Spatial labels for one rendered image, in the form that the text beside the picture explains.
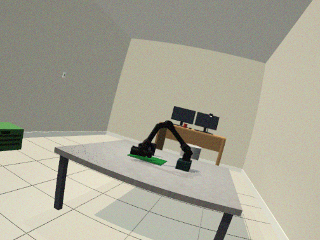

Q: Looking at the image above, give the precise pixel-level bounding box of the green circuit board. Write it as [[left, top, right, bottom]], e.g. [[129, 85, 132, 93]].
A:
[[127, 154, 167, 166]]

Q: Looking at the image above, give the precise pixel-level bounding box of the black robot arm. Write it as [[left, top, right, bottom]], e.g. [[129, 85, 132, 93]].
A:
[[130, 120, 193, 162]]

